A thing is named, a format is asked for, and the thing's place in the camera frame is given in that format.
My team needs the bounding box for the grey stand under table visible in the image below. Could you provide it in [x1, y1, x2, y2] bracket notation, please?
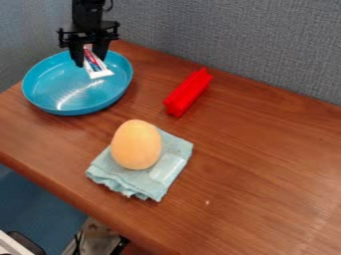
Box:
[62, 217, 130, 255]

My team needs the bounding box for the clear small plastic bottle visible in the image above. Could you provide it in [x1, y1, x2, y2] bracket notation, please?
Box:
[150, 153, 185, 184]

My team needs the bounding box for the orange egg-shaped sponge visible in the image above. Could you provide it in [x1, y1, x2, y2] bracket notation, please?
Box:
[111, 120, 162, 170]

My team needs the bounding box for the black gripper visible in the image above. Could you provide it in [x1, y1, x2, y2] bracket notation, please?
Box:
[58, 21, 121, 68]

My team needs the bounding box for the white toothpaste tube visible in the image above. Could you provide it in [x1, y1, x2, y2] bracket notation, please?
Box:
[83, 47, 115, 79]

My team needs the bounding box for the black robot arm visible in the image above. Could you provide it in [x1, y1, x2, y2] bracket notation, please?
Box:
[58, 0, 121, 68]

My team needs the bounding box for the light blue folded cloth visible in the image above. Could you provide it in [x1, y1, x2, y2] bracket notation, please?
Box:
[86, 129, 193, 202]

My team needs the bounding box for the red plastic block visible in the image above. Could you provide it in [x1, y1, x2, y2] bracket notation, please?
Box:
[164, 68, 213, 118]

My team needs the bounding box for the blue plastic plate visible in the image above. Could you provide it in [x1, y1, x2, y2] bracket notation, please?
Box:
[22, 51, 134, 116]

